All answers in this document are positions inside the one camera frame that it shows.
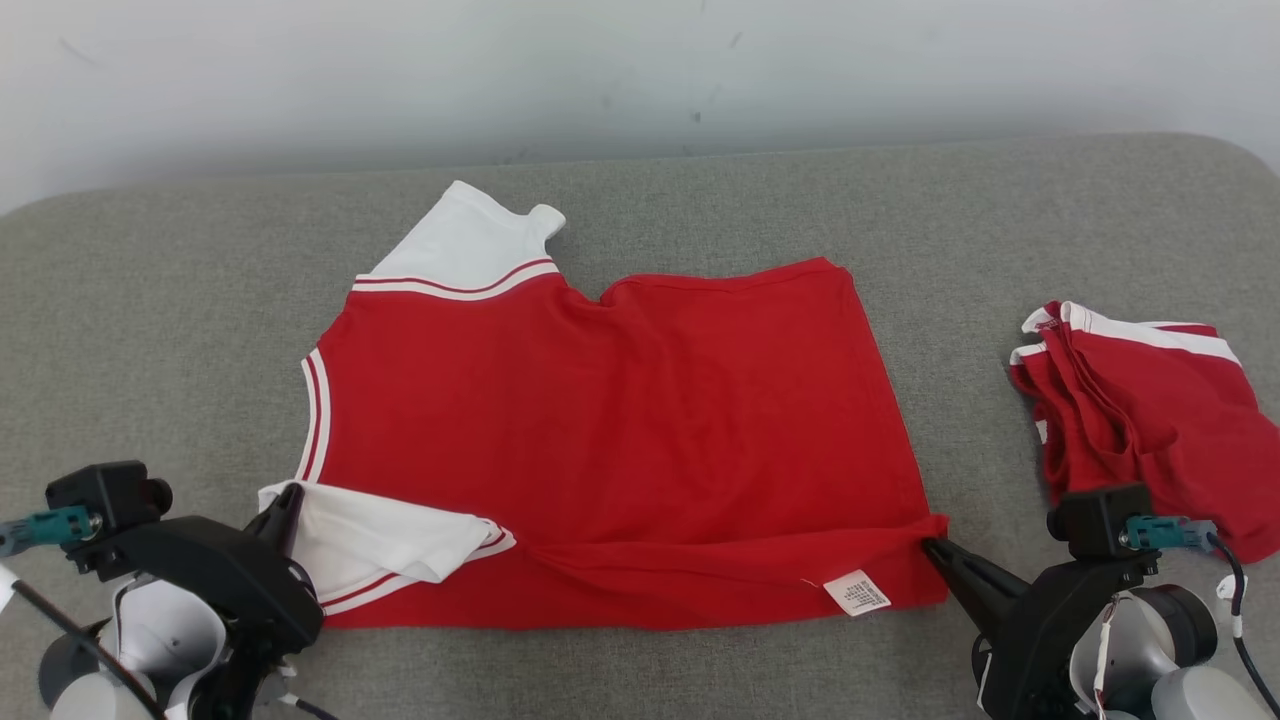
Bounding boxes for thin red white right wires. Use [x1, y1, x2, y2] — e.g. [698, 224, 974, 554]
[1093, 592, 1123, 719]

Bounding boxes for black cable teal plug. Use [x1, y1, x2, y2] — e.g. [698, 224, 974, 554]
[1118, 513, 1280, 719]
[0, 507, 166, 720]

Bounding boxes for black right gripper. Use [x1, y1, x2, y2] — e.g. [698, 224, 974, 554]
[920, 537, 1163, 720]

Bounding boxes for red white sleeved t-shirt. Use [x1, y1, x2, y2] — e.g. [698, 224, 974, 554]
[257, 180, 951, 633]

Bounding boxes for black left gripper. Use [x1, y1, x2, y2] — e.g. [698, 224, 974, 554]
[95, 483, 326, 661]

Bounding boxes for red white striped shorts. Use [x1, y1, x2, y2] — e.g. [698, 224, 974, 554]
[1008, 300, 1280, 564]

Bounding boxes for left black cable teal plug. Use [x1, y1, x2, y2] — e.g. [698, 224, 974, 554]
[0, 507, 166, 720]

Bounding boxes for right black cable teal plug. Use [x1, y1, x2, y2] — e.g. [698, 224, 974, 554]
[1118, 513, 1280, 719]

